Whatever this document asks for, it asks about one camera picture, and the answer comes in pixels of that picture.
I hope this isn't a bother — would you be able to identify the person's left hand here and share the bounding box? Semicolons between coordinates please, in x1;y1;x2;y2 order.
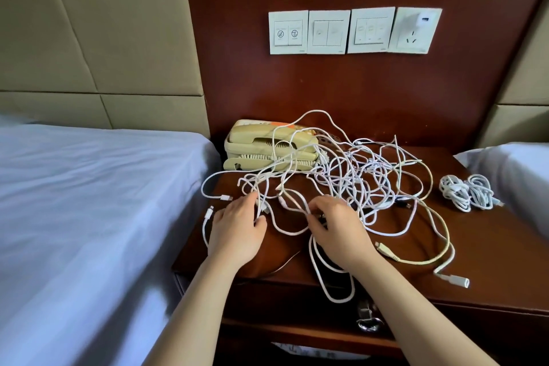
206;192;269;272

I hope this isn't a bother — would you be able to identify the person's right hand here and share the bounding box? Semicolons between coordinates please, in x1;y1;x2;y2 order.
306;196;380;275

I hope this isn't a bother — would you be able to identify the cream cable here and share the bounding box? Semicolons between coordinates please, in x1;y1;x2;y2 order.
375;198;453;266

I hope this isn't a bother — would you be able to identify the tangle of white cables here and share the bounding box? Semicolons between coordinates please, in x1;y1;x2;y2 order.
201;110;471;304

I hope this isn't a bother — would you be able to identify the dark wooden drawer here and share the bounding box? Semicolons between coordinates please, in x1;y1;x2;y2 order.
223;284;549;349

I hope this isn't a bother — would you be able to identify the person's left forearm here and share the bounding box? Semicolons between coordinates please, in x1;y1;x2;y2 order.
144;257;241;366

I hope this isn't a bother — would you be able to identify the person's right forearm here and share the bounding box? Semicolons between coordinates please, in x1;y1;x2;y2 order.
347;252;499;366

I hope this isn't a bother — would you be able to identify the wooden nightstand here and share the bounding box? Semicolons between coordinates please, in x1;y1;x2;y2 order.
172;145;549;366

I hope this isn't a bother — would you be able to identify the white crumpled bag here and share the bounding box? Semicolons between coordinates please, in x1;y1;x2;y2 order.
270;343;370;361

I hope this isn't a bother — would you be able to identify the left bed white sheet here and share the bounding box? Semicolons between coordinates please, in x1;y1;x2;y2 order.
0;124;222;366

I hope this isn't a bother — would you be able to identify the bed white sheet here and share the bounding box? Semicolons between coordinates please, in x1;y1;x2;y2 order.
0;124;222;366
455;142;549;238

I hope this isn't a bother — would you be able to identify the right bed white sheet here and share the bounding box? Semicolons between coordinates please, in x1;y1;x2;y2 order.
455;142;549;238

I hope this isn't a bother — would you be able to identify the white plug-in charger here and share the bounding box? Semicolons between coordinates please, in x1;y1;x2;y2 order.
414;12;437;30

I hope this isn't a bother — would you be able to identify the beige padded headboard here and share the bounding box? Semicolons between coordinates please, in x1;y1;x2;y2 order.
476;0;549;148
0;0;211;138

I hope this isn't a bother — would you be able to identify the thin black cable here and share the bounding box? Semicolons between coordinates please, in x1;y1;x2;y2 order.
257;248;305;281

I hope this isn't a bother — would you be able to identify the metal ring drawer handle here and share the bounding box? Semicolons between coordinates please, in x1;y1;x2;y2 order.
356;297;384;332

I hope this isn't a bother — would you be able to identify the beige corded telephone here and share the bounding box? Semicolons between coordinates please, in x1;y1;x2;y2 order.
224;120;320;174

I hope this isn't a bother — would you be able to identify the dark wooden wall panel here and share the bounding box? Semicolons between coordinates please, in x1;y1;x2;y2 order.
180;0;549;152

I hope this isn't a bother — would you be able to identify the white double rocker wall switch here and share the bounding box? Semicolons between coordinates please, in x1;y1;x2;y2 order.
308;10;351;55

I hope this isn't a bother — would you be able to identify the white triple rocker wall switch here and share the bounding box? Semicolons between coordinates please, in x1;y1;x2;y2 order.
347;7;396;54

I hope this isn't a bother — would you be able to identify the white wall socket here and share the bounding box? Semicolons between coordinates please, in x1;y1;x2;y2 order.
388;7;444;55

